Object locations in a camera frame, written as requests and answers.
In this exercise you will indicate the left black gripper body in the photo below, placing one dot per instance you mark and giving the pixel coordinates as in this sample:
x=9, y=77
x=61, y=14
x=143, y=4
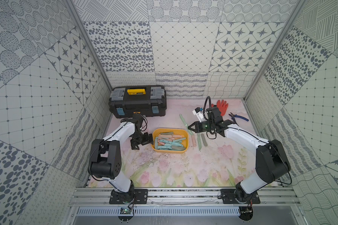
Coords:
x=141, y=139

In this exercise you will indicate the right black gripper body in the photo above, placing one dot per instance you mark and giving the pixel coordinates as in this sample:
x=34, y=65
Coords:
x=204, y=126

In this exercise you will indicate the grey green fruit knife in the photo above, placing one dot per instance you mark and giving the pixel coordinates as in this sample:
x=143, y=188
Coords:
x=204, y=140

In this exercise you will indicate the yellow plastic storage box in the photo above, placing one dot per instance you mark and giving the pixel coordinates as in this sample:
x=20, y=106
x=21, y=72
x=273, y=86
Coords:
x=171, y=131

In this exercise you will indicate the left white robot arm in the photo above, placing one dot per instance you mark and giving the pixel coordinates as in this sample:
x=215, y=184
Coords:
x=105, y=161

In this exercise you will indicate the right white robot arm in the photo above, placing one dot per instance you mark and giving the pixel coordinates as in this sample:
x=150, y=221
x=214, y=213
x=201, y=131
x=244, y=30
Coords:
x=271, y=161

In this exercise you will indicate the teal fruit knife in box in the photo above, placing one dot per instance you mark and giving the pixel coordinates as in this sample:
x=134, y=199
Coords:
x=170, y=144

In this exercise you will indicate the pink fruit knife in box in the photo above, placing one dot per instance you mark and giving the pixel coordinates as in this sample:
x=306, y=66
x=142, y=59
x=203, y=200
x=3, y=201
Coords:
x=170, y=137

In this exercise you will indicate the red work glove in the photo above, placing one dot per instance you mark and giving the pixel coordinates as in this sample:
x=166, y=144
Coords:
x=222, y=105

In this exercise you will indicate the floral pink table mat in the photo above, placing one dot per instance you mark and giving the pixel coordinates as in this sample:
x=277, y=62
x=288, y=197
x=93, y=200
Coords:
x=223, y=163

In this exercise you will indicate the black plastic toolbox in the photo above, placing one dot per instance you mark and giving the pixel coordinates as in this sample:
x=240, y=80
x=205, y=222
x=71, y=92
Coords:
x=147, y=100

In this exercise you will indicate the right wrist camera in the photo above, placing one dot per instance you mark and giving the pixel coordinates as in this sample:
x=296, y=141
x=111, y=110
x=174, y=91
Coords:
x=198, y=112

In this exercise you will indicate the blue handled pliers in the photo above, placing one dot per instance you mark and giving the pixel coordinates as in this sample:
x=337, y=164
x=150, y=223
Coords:
x=235, y=116

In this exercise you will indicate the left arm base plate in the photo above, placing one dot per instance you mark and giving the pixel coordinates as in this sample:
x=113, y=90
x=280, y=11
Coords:
x=136, y=196

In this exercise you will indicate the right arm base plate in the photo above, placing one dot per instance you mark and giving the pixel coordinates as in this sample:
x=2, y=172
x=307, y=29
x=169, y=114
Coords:
x=233, y=196

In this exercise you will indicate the aluminium frame rail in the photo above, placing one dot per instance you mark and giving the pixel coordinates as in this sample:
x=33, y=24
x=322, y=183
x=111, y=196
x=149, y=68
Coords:
x=278, y=196

